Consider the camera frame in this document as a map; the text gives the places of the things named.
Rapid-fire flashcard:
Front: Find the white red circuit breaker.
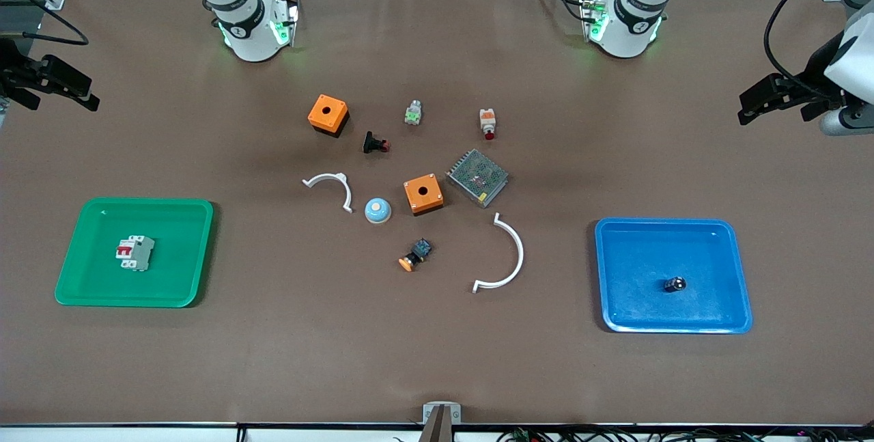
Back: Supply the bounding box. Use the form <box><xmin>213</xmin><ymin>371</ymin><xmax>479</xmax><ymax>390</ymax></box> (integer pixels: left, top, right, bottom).
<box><xmin>115</xmin><ymin>234</ymin><xmax>156</xmax><ymax>272</ymax></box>

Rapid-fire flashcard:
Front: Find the green plastic tray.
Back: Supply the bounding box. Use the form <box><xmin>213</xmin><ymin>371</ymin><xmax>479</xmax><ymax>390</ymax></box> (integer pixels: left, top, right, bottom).
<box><xmin>54</xmin><ymin>197</ymin><xmax>214</xmax><ymax>309</ymax></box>

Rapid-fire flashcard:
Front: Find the blue plastic tray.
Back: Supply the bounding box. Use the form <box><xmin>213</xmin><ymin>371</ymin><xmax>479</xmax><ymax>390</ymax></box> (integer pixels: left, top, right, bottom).
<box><xmin>593</xmin><ymin>217</ymin><xmax>754</xmax><ymax>335</ymax></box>

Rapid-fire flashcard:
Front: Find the orange button box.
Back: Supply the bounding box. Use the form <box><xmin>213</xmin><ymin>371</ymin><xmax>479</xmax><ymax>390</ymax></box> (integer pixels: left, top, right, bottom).
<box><xmin>307</xmin><ymin>94</ymin><xmax>350</xmax><ymax>139</ymax></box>
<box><xmin>403</xmin><ymin>173</ymin><xmax>445</xmax><ymax>217</ymax></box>

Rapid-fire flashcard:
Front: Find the metal mesh power supply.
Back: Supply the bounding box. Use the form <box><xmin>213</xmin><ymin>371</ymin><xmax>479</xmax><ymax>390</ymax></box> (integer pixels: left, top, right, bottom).
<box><xmin>446</xmin><ymin>148</ymin><xmax>510</xmax><ymax>209</ymax></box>

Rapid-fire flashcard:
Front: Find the blue dome buzzer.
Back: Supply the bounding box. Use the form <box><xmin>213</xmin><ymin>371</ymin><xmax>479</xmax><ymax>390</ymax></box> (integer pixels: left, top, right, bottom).
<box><xmin>364</xmin><ymin>197</ymin><xmax>393</xmax><ymax>225</ymax></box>

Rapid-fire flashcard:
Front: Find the brown table mat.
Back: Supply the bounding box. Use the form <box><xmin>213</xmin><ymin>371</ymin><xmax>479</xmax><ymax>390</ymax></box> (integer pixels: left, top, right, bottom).
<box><xmin>0</xmin><ymin>0</ymin><xmax>874</xmax><ymax>427</ymax></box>

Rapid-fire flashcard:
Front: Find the yellow mushroom push button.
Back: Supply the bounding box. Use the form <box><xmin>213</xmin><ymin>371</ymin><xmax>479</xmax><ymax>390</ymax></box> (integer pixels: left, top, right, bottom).
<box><xmin>398</xmin><ymin>238</ymin><xmax>434</xmax><ymax>273</ymax></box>

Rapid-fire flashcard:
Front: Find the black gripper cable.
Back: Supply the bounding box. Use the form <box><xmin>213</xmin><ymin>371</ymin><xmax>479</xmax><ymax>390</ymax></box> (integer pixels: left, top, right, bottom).
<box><xmin>0</xmin><ymin>0</ymin><xmax>90</xmax><ymax>45</ymax></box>
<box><xmin>763</xmin><ymin>0</ymin><xmax>874</xmax><ymax>98</ymax></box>

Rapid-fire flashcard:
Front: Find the large white curved bracket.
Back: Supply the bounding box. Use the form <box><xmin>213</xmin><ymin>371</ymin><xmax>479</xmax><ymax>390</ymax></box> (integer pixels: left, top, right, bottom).
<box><xmin>472</xmin><ymin>212</ymin><xmax>525</xmax><ymax>294</ymax></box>

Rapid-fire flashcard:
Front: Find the small white curved bracket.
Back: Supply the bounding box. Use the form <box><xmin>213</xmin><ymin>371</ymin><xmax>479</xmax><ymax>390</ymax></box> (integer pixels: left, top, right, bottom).
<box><xmin>302</xmin><ymin>172</ymin><xmax>354</xmax><ymax>214</ymax></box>

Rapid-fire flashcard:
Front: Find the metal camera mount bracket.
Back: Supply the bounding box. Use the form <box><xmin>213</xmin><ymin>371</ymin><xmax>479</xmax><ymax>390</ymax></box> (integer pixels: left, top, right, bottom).
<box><xmin>422</xmin><ymin>401</ymin><xmax>462</xmax><ymax>442</ymax></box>

